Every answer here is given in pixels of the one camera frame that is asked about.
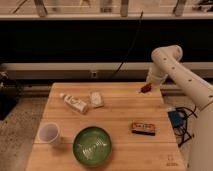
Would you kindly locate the red pepper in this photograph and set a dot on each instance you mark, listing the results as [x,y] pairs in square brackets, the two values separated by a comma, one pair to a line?
[146,88]

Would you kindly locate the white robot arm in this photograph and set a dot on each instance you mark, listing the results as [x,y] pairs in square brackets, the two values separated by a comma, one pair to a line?
[166,63]

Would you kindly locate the white tube bottle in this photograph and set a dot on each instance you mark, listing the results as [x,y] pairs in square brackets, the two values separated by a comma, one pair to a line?
[76,104]

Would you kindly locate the orange brown small box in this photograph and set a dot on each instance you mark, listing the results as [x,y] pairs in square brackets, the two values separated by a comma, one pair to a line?
[143,128]

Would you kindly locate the green ribbed bowl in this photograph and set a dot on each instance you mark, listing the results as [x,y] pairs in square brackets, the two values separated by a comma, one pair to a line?
[92,146]

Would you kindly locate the blue box on floor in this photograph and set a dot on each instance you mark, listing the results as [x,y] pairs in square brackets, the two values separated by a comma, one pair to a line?
[175,119]

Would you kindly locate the dark object at left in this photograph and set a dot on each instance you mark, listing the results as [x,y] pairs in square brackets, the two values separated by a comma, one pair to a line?
[9,94]

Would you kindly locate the white wall outlet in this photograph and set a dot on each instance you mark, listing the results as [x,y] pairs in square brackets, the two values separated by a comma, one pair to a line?
[94,74]

